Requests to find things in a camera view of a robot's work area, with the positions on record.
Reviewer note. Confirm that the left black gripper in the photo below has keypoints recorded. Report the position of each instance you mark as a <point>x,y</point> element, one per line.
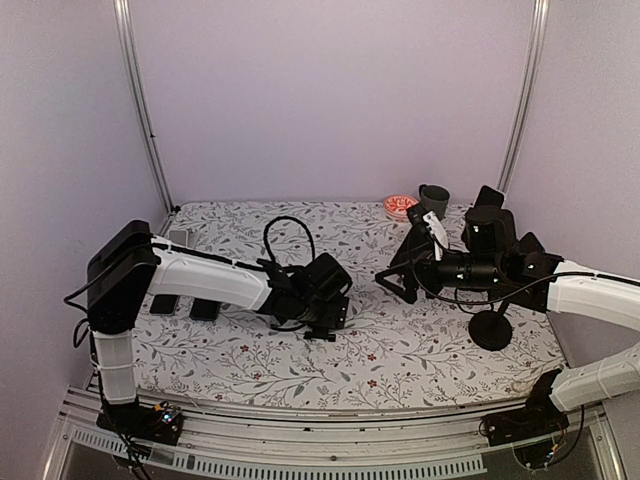
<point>337,316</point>

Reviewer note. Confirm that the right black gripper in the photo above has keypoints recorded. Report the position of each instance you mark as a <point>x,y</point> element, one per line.
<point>409,294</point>

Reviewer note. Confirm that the black phone blue edge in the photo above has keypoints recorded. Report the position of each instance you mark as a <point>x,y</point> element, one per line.
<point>204,310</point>

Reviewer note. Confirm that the white phone stand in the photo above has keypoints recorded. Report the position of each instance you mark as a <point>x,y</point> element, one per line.
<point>182,237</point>

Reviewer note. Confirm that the black phone silver edge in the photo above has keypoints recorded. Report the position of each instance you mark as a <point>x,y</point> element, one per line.
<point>164,305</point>

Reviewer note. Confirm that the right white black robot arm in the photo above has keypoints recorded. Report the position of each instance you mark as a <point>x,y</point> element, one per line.
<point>510,270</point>

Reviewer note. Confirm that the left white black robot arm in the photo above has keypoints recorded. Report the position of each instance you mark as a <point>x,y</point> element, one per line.
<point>136,263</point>

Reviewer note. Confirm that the black round base phone stand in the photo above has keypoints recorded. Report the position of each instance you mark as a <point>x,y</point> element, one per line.
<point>415,254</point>

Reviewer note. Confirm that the black tall round-base stand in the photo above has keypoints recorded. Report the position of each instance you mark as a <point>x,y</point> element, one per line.
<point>490,329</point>

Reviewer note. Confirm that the black phone on rear stand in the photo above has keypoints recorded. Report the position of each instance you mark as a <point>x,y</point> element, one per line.
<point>490,197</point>

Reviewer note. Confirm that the black phone on round stand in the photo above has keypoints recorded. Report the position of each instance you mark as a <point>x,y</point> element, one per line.
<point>529,244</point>

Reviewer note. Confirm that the floral patterned table mat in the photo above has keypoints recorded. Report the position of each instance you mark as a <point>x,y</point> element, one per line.
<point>389,355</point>

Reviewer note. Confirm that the red white patterned bowl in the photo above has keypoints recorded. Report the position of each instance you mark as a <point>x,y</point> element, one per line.
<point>396,206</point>

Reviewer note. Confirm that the dark grey mug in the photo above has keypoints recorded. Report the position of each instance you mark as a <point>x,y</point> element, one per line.
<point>434,198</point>

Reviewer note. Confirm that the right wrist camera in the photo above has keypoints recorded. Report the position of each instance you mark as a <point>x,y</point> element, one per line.
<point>428,222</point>

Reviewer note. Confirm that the front aluminium rail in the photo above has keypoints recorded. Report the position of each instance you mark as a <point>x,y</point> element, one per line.
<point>233,441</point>

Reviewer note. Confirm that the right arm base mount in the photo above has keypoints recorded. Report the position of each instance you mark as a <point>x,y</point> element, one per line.
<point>538,417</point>

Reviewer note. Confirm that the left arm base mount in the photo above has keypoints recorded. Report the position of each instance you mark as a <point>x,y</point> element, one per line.
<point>161,423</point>

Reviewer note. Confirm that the right aluminium frame post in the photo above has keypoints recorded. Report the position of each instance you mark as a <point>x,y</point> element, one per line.
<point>531,68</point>

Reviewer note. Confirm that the aluminium frame post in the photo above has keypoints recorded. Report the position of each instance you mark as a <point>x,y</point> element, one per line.
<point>124,26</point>
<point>531,68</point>

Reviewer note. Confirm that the left aluminium frame post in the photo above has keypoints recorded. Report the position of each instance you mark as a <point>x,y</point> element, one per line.
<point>124,26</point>

